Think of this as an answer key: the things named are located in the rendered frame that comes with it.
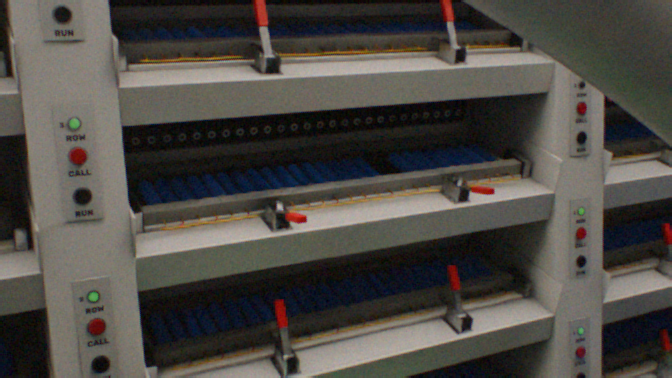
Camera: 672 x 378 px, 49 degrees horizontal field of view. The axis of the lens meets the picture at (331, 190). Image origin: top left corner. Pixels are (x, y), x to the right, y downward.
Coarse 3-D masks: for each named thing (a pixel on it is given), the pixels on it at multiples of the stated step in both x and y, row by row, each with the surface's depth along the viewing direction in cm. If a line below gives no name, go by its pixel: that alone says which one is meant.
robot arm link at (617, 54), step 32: (480, 0) 39; (512, 0) 38; (544, 0) 37; (576, 0) 37; (608, 0) 37; (640, 0) 37; (544, 32) 39; (576, 32) 38; (608, 32) 38; (640, 32) 38; (576, 64) 41; (608, 64) 40; (640, 64) 39; (608, 96) 43; (640, 96) 41
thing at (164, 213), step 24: (456, 168) 105; (480, 168) 106; (504, 168) 108; (264, 192) 93; (288, 192) 93; (312, 192) 94; (336, 192) 96; (360, 192) 98; (384, 192) 100; (144, 216) 85; (168, 216) 87; (192, 216) 88; (216, 216) 88
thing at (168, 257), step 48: (240, 144) 102; (288, 144) 106; (480, 144) 121; (528, 144) 110; (432, 192) 103; (528, 192) 106; (144, 240) 84; (192, 240) 85; (240, 240) 86; (288, 240) 89; (336, 240) 92; (384, 240) 96; (144, 288) 83
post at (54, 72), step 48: (0, 0) 86; (96, 0) 76; (48, 48) 74; (96, 48) 76; (48, 96) 75; (96, 96) 77; (48, 144) 75; (48, 192) 76; (48, 240) 76; (96, 240) 79; (48, 288) 77; (48, 336) 81
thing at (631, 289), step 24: (624, 216) 137; (648, 216) 138; (624, 240) 129; (648, 240) 130; (624, 264) 125; (648, 264) 126; (624, 288) 118; (648, 288) 119; (624, 312) 118; (648, 312) 121
